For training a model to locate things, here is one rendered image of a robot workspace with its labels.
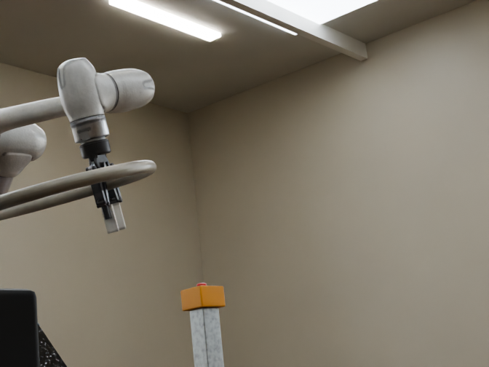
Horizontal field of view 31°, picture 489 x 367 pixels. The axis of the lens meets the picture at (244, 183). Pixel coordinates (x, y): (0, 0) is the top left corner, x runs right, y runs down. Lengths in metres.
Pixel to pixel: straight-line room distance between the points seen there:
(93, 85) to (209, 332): 1.37
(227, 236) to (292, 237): 0.88
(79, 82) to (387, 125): 6.61
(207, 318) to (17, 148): 1.03
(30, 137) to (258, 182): 6.83
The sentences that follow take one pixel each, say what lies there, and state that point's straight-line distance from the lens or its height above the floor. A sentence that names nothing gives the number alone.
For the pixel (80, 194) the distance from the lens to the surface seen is 2.29.
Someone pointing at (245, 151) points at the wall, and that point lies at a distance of 9.66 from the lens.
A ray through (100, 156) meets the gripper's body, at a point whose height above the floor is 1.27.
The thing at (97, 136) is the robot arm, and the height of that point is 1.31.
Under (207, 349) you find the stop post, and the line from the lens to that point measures 3.33.
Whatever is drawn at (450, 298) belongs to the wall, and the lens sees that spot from 8.18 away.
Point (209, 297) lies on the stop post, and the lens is 3.34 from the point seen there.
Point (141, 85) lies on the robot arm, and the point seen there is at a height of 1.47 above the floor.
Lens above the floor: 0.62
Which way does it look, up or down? 14 degrees up
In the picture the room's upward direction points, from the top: 6 degrees counter-clockwise
